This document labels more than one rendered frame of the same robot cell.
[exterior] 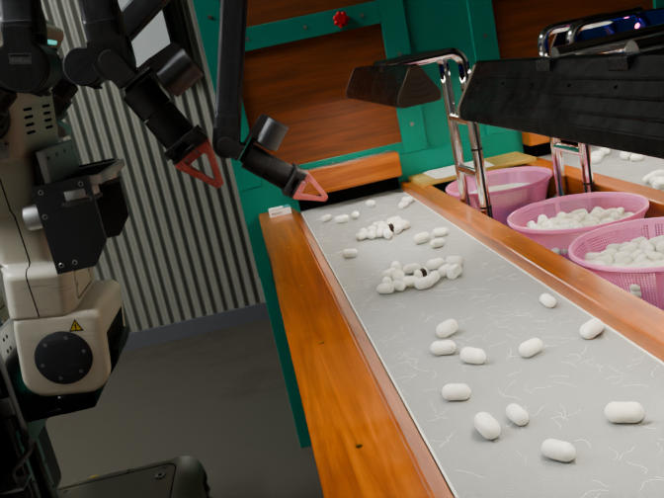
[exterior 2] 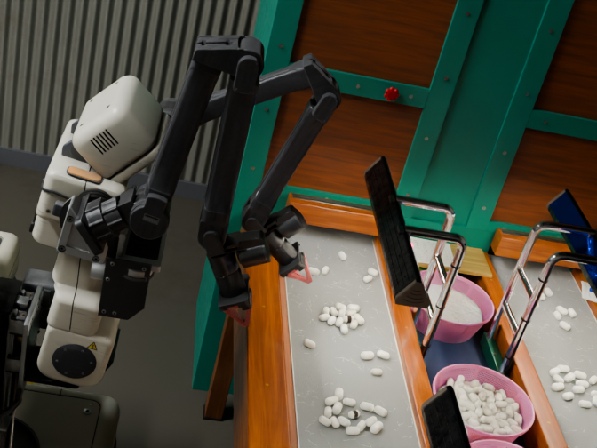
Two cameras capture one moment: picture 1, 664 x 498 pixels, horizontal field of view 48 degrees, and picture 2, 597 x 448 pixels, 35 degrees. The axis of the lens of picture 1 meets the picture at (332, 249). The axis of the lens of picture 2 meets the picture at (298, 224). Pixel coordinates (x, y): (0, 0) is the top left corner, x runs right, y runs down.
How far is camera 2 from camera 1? 1.19 m
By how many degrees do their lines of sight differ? 16
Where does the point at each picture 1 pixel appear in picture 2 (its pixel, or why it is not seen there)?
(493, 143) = (466, 235)
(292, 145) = (299, 171)
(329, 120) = (340, 163)
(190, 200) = (170, 62)
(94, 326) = (106, 350)
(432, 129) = not seen: hidden behind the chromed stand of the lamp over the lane
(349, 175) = (335, 219)
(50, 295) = (84, 322)
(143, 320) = not seen: hidden behind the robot
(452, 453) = not seen: outside the picture
